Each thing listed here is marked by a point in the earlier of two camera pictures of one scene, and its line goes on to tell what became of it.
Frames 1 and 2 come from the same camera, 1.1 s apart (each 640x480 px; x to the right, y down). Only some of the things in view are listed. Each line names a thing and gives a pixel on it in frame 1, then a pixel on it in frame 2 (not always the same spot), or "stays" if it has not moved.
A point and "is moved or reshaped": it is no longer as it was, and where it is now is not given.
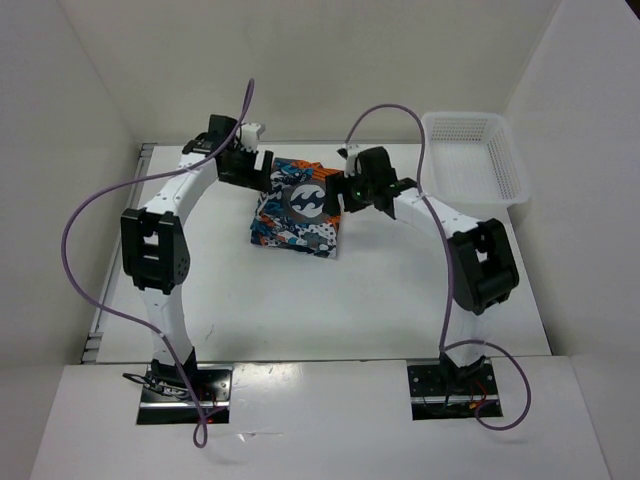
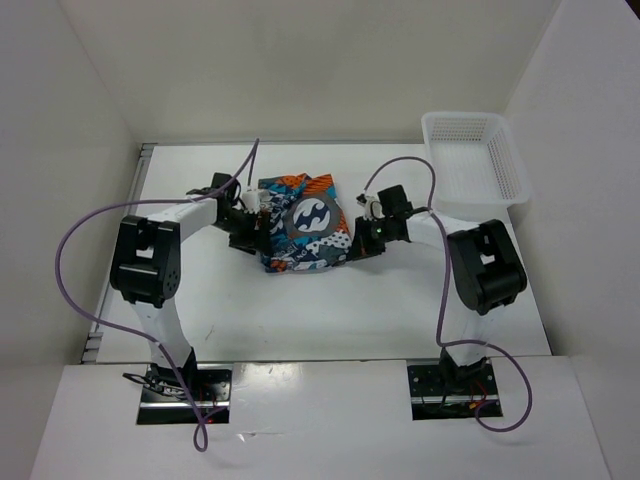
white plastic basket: x=471 y=164 stays
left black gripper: x=252 y=178 -> x=254 y=240
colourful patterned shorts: x=292 y=215 is moved or reshaped
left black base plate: x=166 y=400 stays
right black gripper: x=337 y=184 -> x=362 y=245
